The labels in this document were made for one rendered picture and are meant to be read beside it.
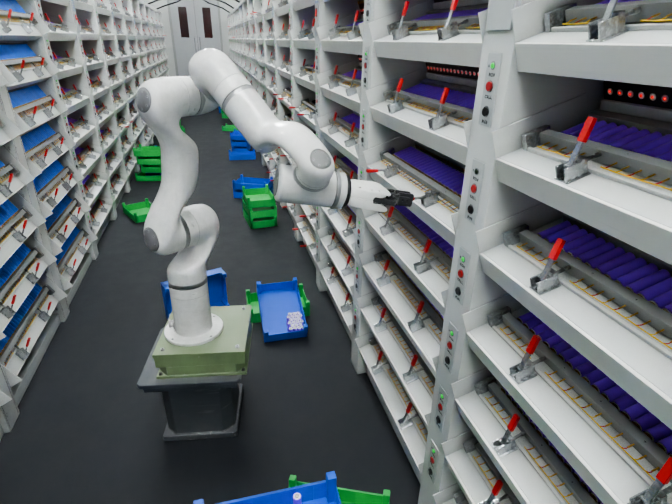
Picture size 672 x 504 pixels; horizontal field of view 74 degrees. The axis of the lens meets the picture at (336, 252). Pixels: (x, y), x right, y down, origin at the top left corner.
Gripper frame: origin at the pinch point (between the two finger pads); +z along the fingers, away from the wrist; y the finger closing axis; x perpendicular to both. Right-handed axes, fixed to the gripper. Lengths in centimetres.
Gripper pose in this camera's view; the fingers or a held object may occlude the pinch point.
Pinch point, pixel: (403, 198)
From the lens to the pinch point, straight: 111.7
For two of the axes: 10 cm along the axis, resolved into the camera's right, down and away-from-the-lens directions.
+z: 9.5, 0.7, 3.1
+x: 1.9, -9.1, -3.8
